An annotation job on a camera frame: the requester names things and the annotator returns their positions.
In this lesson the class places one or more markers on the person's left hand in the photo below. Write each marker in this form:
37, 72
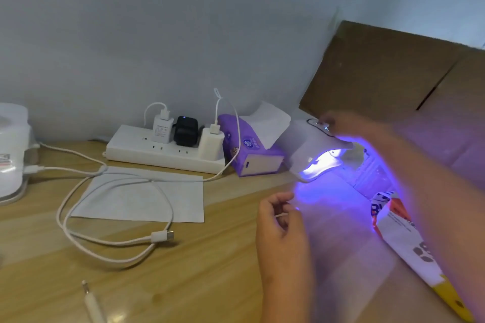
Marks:
278, 254

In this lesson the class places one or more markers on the person's right hand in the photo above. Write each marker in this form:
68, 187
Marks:
356, 126

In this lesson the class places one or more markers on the person's right fingers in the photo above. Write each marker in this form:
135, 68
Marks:
330, 121

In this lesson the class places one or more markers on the person's left fingers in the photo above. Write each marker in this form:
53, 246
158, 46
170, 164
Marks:
282, 205

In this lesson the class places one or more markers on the person's right forearm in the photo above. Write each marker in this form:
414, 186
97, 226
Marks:
435, 182

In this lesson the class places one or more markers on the person's left forearm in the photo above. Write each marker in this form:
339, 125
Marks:
291, 305

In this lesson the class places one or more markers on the white nail curing lamp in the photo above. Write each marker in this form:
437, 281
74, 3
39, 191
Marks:
309, 148

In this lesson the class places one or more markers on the purple tissue pack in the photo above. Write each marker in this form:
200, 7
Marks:
250, 152

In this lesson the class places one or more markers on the white tissue sheet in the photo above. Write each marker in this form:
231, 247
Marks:
267, 122

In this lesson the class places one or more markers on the brown cardboard box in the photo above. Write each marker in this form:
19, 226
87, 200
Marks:
379, 73

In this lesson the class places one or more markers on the plain white charger plug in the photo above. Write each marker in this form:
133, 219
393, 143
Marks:
210, 143

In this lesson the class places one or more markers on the black charger plug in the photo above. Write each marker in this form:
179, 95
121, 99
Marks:
185, 131

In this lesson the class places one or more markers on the white paper sheet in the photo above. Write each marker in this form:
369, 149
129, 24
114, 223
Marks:
151, 201

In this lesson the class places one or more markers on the white orange snack bag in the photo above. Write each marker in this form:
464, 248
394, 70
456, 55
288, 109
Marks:
413, 243

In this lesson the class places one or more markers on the white power strip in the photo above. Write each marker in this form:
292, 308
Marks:
151, 154

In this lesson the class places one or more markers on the white labelled charger plug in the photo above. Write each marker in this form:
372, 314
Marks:
163, 128

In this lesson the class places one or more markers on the small white plug connector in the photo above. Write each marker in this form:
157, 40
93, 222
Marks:
93, 302

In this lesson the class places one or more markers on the white plastic appliance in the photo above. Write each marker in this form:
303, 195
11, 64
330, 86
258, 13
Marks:
13, 152

